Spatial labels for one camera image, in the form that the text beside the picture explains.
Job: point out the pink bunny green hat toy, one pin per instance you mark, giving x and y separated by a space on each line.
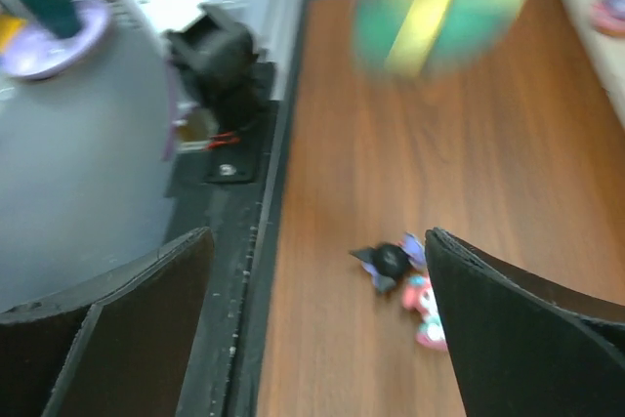
411 37

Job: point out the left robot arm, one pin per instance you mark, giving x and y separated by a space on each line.
213 53

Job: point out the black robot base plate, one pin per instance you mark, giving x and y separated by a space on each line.
225 363

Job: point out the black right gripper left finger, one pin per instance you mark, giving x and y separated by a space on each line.
117 344

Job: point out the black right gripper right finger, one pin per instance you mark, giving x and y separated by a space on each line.
520 344

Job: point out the purple bunny with pink bow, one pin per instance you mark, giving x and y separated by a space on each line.
608 12

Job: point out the black imp toy left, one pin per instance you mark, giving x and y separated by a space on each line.
389 263

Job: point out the pink bunny frilly dress toy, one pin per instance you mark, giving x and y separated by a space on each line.
418 295

